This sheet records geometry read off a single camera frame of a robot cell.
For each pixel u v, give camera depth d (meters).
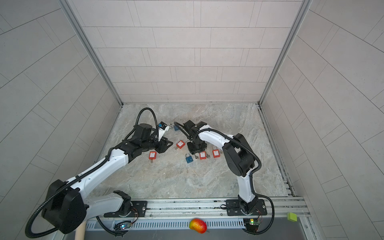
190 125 0.74
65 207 0.38
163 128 0.70
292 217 0.67
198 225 0.64
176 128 0.99
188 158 0.88
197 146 0.76
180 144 0.92
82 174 0.43
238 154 0.51
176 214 0.71
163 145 0.69
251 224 0.68
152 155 0.87
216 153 0.89
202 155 0.88
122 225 0.65
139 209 0.70
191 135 0.68
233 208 0.71
